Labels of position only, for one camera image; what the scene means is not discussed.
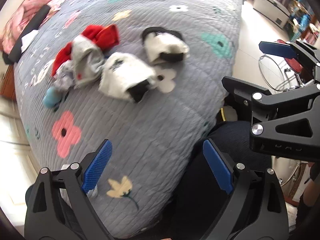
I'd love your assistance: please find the blue rubber ball toy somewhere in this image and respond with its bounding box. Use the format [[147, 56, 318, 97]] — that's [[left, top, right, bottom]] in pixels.
[[42, 87, 62, 108]]

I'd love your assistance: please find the black gold-rimmed trash bin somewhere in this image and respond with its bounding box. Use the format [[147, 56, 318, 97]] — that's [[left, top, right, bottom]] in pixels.
[[220, 106, 238, 121]]

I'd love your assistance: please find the red round metal stool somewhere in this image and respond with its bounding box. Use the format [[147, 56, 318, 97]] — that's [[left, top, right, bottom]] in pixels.
[[258, 39, 304, 92]]

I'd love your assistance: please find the wooden bookshelf with books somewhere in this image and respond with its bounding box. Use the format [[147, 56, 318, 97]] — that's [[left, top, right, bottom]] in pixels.
[[286, 0, 319, 45]]

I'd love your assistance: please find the white chest freezer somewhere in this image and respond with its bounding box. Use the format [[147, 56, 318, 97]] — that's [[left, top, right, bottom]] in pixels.
[[253, 0, 290, 29]]

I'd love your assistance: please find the dark trouser knee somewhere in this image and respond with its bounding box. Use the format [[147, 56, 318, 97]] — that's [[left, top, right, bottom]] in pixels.
[[159, 121, 273, 240]]

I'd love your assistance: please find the black white sock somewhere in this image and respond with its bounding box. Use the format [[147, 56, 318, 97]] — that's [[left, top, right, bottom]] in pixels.
[[141, 27, 190, 65], [98, 52, 157, 103]]

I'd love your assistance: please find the grey floral quilted bedspread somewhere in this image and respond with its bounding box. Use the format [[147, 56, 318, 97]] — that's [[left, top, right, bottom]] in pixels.
[[14, 0, 243, 238]]

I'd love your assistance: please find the wooden headboard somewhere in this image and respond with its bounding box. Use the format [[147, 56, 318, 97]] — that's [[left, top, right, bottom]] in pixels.
[[1, 65, 16, 101]]

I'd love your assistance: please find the red sock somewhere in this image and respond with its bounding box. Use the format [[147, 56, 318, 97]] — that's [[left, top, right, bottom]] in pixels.
[[81, 24, 120, 51], [51, 42, 72, 77]]

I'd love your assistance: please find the grey patterned sock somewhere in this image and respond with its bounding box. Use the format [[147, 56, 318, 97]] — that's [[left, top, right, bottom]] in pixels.
[[53, 35, 105, 92]]

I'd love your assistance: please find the black garment on bed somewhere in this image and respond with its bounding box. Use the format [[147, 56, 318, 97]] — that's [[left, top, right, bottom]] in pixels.
[[2, 4, 52, 66]]

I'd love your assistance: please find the pink crumpled blanket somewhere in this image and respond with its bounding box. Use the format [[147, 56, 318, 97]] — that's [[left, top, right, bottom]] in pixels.
[[1, 0, 65, 54]]

